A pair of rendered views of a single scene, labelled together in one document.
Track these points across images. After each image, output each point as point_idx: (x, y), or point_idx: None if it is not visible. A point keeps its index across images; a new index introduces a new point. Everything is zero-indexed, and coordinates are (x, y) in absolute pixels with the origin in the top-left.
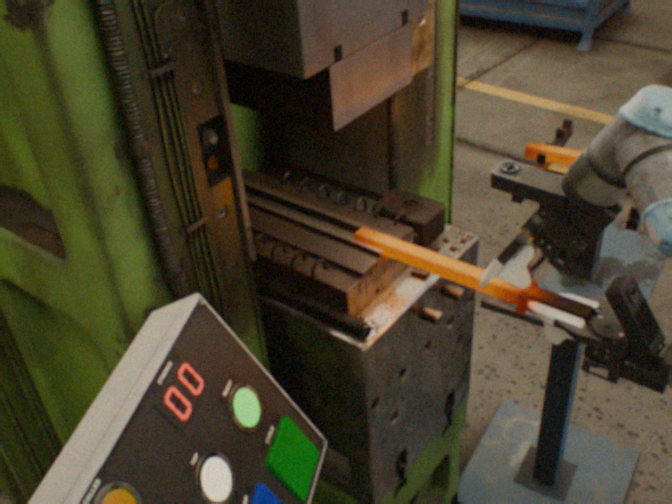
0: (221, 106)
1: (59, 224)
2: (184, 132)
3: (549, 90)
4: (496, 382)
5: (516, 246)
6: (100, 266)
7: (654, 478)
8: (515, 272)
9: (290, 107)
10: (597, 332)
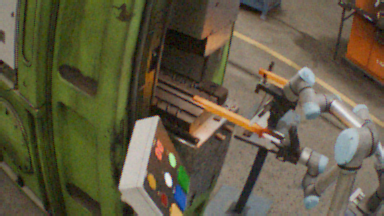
0: (161, 43)
1: (99, 83)
2: (149, 52)
3: (248, 33)
4: (220, 177)
5: (264, 111)
6: (112, 101)
7: (276, 209)
8: (262, 121)
9: (185, 45)
10: (283, 144)
